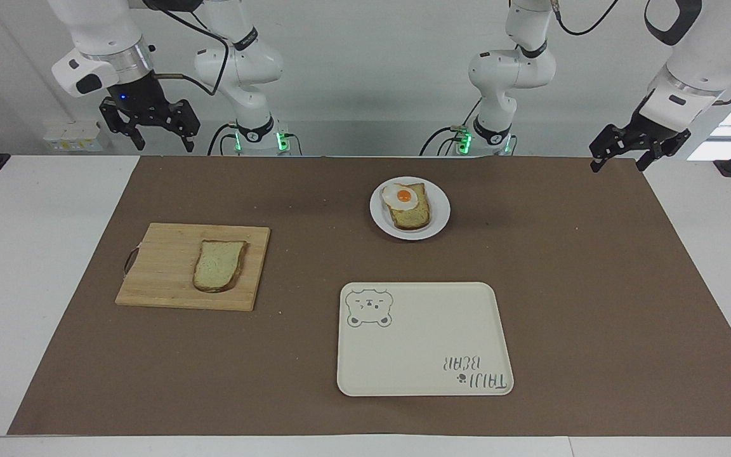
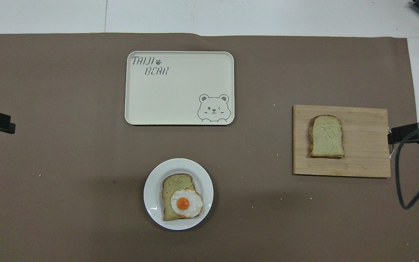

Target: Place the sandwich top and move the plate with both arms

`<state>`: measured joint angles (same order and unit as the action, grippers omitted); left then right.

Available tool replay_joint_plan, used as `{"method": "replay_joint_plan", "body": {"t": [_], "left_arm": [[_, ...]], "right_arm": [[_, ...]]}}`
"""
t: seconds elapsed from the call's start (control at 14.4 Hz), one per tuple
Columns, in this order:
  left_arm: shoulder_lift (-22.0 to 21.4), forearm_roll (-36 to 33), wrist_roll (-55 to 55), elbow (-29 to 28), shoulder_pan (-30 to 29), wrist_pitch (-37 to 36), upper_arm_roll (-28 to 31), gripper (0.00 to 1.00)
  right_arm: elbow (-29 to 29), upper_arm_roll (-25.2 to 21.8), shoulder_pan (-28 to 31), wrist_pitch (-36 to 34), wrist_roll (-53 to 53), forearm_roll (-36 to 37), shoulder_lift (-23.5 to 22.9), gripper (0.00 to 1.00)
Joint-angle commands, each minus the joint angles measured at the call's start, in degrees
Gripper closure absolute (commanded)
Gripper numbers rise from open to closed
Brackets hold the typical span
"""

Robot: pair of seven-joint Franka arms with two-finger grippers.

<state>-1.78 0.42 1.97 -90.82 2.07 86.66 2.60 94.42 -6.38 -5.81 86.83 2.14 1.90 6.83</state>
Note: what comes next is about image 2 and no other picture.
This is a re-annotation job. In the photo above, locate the white round plate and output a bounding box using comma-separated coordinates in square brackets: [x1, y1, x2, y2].
[143, 158, 214, 231]

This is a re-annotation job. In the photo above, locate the wooden cutting board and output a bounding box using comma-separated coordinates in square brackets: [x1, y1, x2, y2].
[292, 105, 392, 178]

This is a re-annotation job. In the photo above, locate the plain bread slice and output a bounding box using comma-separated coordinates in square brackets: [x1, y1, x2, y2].
[308, 115, 345, 159]

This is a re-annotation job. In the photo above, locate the cream rectangular tray with bear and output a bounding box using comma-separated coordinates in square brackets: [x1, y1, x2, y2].
[124, 51, 235, 126]

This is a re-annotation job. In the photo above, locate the bread slice under fried egg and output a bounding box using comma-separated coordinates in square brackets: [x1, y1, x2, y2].
[162, 173, 200, 222]

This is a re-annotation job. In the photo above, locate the fried egg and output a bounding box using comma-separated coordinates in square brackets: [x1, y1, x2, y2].
[170, 189, 203, 218]

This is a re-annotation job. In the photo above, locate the black cable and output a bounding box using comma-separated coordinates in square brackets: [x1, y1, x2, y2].
[394, 124, 419, 210]

